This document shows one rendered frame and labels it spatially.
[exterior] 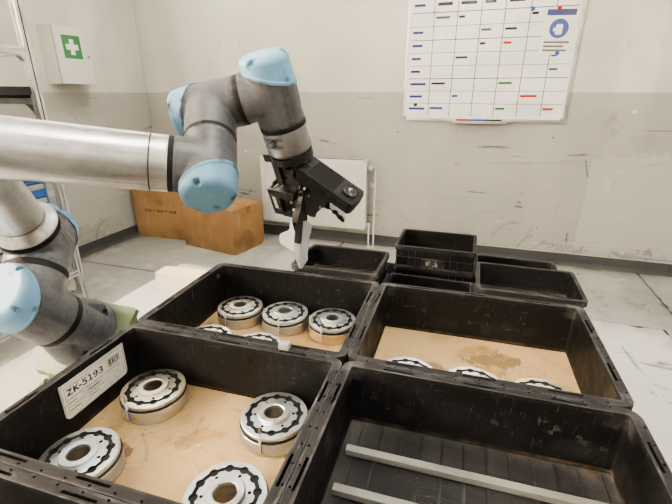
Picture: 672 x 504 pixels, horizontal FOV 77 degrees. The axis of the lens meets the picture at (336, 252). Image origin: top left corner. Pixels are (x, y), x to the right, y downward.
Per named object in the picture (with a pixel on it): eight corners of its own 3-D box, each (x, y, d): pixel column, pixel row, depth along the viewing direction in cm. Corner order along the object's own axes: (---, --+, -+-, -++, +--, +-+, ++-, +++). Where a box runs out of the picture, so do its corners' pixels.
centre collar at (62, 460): (49, 463, 56) (48, 459, 55) (83, 436, 60) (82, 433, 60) (74, 475, 54) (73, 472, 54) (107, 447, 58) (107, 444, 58)
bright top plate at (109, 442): (17, 474, 54) (15, 471, 54) (87, 422, 63) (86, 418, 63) (70, 502, 51) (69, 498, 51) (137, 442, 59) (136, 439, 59)
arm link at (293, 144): (315, 116, 68) (285, 139, 63) (321, 142, 70) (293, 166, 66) (280, 114, 72) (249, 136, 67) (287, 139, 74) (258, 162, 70)
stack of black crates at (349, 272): (293, 349, 206) (289, 264, 190) (314, 320, 232) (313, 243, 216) (373, 364, 194) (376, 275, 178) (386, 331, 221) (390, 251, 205)
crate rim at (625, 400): (345, 371, 67) (345, 358, 66) (380, 291, 93) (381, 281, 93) (634, 424, 56) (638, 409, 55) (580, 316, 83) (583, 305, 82)
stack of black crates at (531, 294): (463, 381, 183) (476, 288, 167) (466, 344, 209) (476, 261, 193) (565, 401, 171) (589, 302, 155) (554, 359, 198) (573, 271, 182)
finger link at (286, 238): (282, 262, 80) (288, 214, 78) (307, 269, 77) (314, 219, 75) (271, 263, 77) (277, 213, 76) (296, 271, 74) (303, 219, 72)
